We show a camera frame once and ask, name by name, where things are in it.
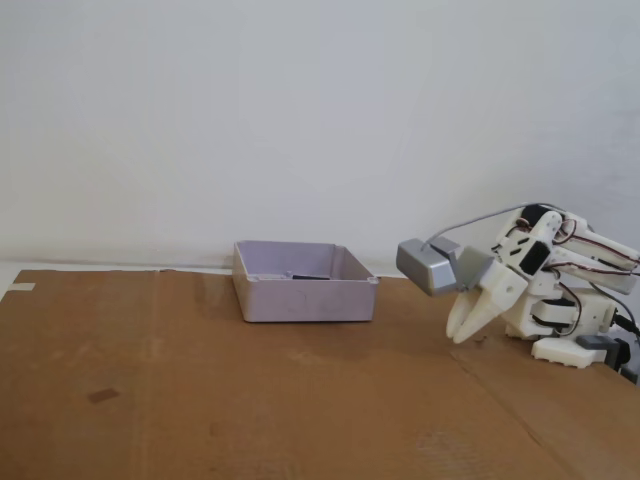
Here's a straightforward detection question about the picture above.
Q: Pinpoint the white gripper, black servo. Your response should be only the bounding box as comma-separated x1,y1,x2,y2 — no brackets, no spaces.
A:
447,240,551,345

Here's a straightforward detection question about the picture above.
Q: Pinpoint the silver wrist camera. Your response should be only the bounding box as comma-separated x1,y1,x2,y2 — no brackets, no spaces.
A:
395,238,457,297

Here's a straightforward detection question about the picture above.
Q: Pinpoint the black power cable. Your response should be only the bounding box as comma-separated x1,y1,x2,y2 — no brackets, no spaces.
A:
613,312,640,337

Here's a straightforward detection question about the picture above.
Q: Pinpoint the brown cardboard sheet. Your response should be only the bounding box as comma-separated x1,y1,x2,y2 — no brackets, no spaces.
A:
0,268,640,480

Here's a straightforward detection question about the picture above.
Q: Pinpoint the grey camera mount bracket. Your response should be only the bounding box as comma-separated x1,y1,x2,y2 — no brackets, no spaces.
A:
429,235,494,292

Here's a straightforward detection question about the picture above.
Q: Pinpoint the grey plastic box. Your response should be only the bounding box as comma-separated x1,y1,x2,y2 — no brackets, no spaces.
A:
232,240,380,325

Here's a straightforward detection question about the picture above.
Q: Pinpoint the grey and black table clamp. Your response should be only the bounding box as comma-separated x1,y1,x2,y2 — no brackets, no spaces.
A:
576,334,635,375

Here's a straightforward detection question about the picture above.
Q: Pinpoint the grey camera cable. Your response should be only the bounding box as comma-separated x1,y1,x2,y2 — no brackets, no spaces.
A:
424,201,556,247

